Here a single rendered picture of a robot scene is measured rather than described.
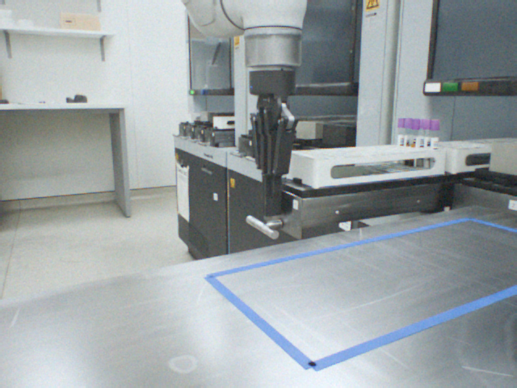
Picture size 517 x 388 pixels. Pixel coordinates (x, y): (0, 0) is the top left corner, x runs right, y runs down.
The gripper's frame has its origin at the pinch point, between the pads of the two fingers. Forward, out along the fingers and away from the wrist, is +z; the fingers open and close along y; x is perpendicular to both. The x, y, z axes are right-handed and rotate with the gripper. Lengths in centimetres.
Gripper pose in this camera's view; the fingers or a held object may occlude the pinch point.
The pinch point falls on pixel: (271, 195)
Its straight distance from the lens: 73.1
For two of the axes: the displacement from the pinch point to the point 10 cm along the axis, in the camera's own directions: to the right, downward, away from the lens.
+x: -9.0, 1.0, -4.2
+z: 0.0, 9.8, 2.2
